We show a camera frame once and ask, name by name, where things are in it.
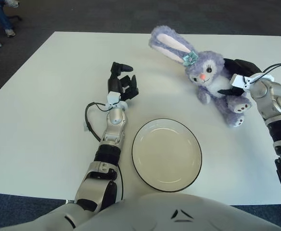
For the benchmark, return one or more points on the black office chair base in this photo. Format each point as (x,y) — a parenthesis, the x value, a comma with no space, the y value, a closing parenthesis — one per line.
(15,17)

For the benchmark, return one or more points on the white sneaker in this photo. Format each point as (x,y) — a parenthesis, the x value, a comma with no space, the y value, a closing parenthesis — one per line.
(10,33)
(11,3)

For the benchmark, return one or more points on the white plate with black rim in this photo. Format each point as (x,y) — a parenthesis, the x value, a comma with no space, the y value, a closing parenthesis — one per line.
(167,154)

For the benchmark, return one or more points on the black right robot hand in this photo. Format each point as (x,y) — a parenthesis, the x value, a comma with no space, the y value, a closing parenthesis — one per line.
(244,67)

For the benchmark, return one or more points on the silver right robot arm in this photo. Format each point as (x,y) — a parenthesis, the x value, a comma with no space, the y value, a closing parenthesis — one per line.
(272,96)

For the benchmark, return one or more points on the grey robot torso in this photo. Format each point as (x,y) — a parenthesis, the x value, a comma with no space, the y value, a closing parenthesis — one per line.
(155,214)

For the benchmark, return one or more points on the purple plush bunny doll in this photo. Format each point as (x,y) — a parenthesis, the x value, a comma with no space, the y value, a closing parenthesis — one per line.
(203,67)

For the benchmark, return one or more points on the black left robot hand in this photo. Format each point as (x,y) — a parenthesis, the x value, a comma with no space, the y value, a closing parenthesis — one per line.
(112,83)

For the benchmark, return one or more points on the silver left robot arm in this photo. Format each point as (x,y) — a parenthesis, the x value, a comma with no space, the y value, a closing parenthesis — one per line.
(115,118)

